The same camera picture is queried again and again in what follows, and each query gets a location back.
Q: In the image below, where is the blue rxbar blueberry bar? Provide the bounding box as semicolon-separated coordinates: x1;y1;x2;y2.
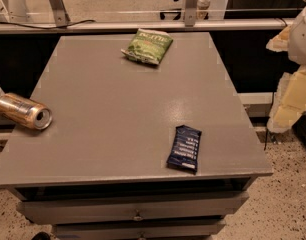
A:
167;125;202;173

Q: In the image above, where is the green jalapeno chip bag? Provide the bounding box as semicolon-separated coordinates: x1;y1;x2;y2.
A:
121;28;173;65

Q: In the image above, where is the grey drawer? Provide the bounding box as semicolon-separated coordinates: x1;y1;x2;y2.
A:
17;191;249;225
54;219;225;240

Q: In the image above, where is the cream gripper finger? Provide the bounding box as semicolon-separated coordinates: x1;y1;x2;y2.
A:
267;66;306;133
266;26;291;52

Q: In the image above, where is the metal guard rail frame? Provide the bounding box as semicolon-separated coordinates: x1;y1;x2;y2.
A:
0;0;293;33

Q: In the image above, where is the black cable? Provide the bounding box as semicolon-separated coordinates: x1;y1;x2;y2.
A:
0;19;96;30

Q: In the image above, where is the gold beverage can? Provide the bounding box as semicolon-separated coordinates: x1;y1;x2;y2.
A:
0;93;52;130

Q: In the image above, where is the lower grey drawer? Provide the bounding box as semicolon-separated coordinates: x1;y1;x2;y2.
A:
54;219;225;240

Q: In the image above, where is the upper grey drawer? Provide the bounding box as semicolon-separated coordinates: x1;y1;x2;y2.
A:
17;191;249;225

